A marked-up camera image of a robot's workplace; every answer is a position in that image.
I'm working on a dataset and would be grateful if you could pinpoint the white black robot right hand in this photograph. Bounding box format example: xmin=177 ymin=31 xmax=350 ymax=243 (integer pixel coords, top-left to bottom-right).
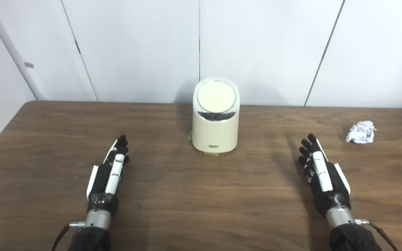
xmin=299 ymin=133 xmax=351 ymax=217

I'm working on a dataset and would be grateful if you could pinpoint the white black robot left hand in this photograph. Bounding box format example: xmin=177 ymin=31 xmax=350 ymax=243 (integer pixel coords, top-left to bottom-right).
xmin=87 ymin=135 xmax=130 ymax=214

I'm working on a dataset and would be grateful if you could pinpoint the white paper ball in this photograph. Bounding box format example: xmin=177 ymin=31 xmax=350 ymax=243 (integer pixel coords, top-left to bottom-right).
xmin=346 ymin=121 xmax=377 ymax=144

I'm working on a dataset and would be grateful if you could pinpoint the cream-colored bin body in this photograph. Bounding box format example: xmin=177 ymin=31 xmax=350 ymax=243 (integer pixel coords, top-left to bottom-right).
xmin=191 ymin=77 xmax=240 ymax=154

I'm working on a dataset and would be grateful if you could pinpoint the cream round bin lid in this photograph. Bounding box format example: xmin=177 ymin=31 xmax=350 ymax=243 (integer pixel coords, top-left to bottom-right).
xmin=197 ymin=81 xmax=237 ymax=113

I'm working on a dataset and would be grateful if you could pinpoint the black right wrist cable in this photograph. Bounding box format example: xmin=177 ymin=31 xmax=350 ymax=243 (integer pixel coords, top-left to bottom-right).
xmin=355 ymin=219 xmax=399 ymax=251

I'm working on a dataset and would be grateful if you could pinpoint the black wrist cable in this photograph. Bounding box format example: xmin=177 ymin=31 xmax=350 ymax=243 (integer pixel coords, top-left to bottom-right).
xmin=355 ymin=219 xmax=399 ymax=251
xmin=52 ymin=221 xmax=85 ymax=251

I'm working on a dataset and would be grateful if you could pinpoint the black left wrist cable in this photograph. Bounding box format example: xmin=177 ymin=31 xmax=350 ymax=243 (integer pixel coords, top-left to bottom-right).
xmin=52 ymin=221 xmax=85 ymax=251

